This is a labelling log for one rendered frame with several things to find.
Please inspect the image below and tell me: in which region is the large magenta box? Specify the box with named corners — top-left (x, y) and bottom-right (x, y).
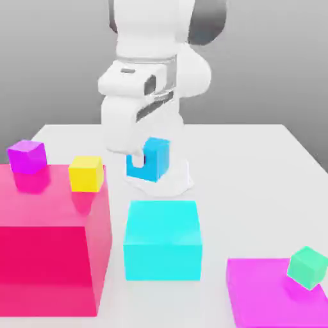
top-left (225, 258), bottom-right (328, 328)

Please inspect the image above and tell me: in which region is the small yellow cube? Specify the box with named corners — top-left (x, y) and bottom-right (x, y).
top-left (68, 156), bottom-right (104, 193)

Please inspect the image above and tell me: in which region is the small green cube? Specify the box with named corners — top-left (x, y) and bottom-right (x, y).
top-left (286, 245), bottom-right (328, 291)

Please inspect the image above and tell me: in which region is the large cyan box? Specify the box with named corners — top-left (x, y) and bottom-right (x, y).
top-left (122, 200), bottom-right (204, 282)

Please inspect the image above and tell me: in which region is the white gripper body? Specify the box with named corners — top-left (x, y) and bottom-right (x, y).
top-left (101, 90), bottom-right (181, 156)

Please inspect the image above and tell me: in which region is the small blue cube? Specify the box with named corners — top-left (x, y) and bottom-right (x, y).
top-left (126, 136), bottom-right (172, 183)

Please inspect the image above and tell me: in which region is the large pink box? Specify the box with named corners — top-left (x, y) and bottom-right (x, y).
top-left (0, 163), bottom-right (113, 318)

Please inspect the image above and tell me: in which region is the small purple cube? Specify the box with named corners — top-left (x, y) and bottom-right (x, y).
top-left (6, 139), bottom-right (48, 176)

